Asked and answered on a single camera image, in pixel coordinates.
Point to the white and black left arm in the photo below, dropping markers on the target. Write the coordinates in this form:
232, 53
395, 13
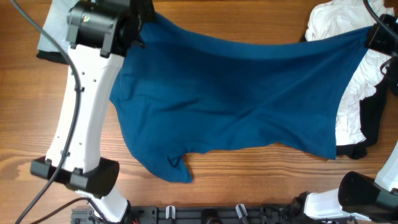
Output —
99, 34

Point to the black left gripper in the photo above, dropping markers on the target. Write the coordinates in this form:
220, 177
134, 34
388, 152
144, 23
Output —
147, 11

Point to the folded light blue jeans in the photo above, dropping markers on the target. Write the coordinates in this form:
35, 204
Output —
56, 24

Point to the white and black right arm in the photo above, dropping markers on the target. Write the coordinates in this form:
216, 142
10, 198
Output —
359, 197

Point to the folded black garment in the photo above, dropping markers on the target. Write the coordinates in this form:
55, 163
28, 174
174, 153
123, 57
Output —
55, 57

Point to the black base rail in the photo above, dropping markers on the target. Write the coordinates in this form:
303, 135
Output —
202, 215

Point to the crumpled black garment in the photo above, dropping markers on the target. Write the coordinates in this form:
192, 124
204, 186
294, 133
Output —
371, 118

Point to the crumpled white shirt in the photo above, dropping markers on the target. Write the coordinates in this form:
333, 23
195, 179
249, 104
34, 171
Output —
334, 18

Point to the dark blue t-shirt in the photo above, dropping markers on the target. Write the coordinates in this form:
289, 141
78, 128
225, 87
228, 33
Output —
186, 92

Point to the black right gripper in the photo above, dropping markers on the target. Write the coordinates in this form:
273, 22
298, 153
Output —
377, 40

